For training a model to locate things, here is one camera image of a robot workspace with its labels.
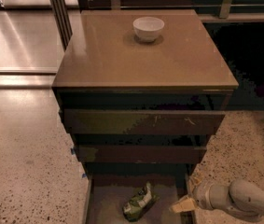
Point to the blue tape piece upper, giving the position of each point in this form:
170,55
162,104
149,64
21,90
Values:
72,151

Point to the open bottom drawer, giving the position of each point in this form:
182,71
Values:
107,195

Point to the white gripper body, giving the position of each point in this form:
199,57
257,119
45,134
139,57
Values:
202,194

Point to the brown drawer cabinet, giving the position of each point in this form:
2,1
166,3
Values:
107,67

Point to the top drawer front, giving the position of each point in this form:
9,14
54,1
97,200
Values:
142,122

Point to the white ceramic bowl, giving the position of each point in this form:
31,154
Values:
148,29

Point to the middle drawer front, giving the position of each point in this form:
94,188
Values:
140,154

